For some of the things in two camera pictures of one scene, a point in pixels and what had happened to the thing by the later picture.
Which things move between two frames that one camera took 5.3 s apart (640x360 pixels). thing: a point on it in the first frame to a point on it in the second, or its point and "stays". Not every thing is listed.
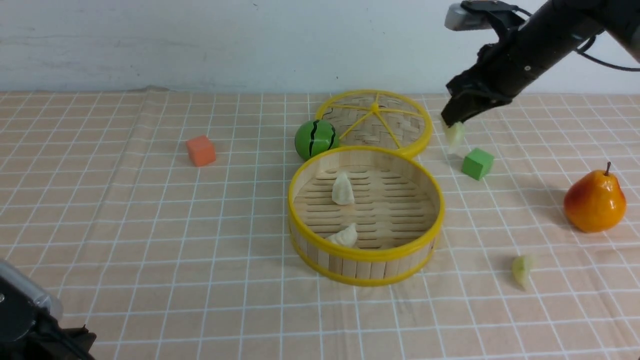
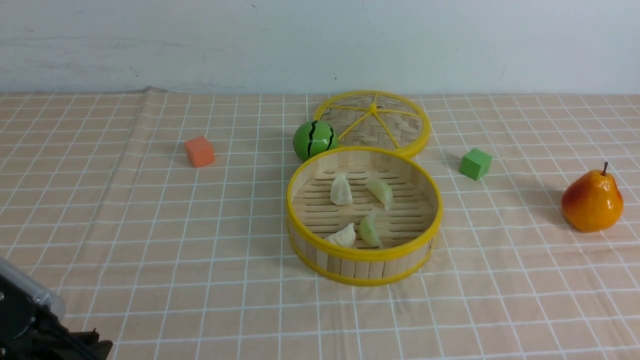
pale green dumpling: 455,136 to 383,192
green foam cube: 477,163 stays
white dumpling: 342,191 stays
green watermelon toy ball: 313,138 stays
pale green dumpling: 520,269 to 367,232
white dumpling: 347,237 stays
